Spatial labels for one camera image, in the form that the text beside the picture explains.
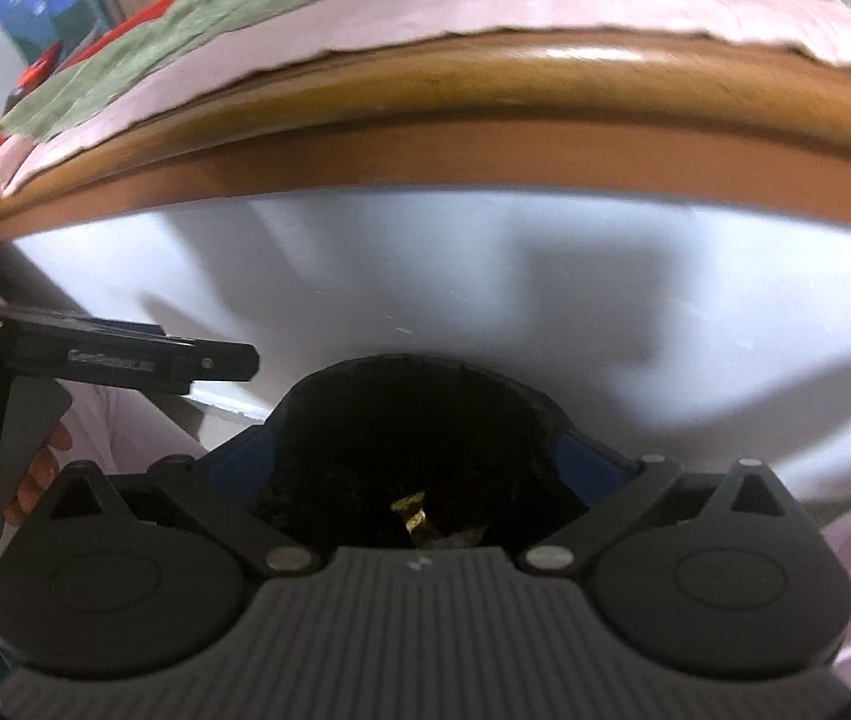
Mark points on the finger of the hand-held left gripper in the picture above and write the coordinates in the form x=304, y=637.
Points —
x=223, y=364

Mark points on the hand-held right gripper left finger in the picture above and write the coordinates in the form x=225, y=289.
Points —
x=238, y=461

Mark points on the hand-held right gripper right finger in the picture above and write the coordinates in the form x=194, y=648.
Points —
x=590, y=465

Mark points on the black trash bin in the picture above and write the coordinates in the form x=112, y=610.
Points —
x=395, y=427

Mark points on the person's left hand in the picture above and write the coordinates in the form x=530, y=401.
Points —
x=41, y=476

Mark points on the gold foil wrapper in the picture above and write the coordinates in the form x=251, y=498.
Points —
x=412, y=517

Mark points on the green striped blanket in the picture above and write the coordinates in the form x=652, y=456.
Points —
x=133, y=67

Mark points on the wooden bed frame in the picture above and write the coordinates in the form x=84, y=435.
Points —
x=470, y=142

